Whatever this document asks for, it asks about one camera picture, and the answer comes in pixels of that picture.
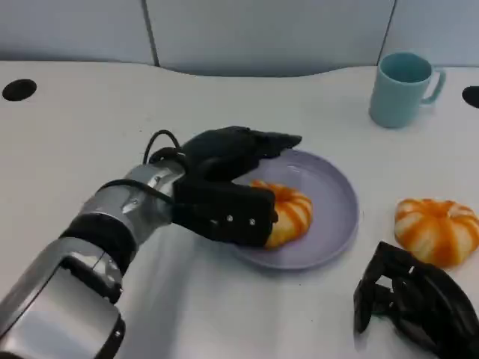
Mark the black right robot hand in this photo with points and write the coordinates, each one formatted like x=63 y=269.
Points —
x=423 y=306

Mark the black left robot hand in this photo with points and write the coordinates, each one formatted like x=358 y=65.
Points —
x=228 y=153

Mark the black table grommet hole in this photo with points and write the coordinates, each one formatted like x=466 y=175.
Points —
x=471 y=96
x=19 y=89

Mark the orange striped toy bread roll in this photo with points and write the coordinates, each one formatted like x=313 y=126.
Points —
x=438 y=228
x=293 y=213

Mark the pale green mug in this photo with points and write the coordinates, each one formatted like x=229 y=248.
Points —
x=396 y=93

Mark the lilac plate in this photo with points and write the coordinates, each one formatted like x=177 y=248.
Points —
x=329 y=209

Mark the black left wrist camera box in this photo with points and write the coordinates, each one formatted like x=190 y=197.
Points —
x=224 y=213

